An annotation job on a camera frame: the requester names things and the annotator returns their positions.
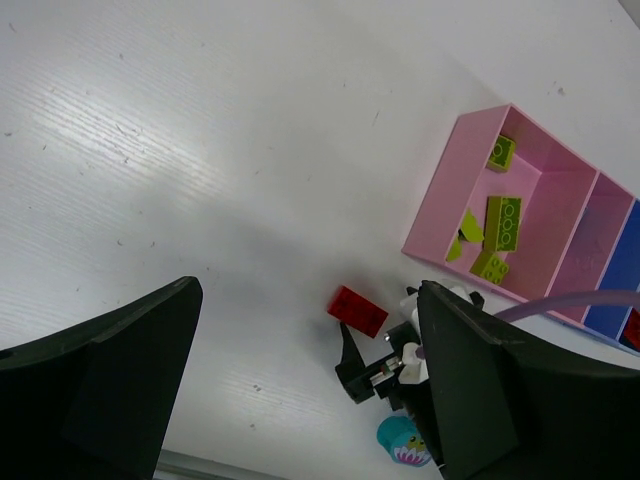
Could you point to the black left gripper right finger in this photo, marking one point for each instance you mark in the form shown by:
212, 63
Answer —
510, 405

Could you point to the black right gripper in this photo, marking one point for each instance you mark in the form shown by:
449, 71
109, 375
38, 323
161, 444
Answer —
381, 378

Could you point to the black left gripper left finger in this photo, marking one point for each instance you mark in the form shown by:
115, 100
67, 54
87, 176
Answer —
93, 401

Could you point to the teal oval monster brick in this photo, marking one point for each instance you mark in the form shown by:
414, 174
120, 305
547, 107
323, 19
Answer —
400, 438

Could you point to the green 2x4 lego brick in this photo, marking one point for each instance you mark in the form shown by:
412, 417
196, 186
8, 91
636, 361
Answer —
502, 223

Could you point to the red curved lego brick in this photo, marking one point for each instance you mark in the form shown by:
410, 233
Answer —
630, 335

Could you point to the small pink bin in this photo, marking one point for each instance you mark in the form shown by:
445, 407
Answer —
594, 239

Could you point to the large pink bin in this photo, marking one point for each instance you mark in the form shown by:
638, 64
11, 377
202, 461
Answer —
552, 181

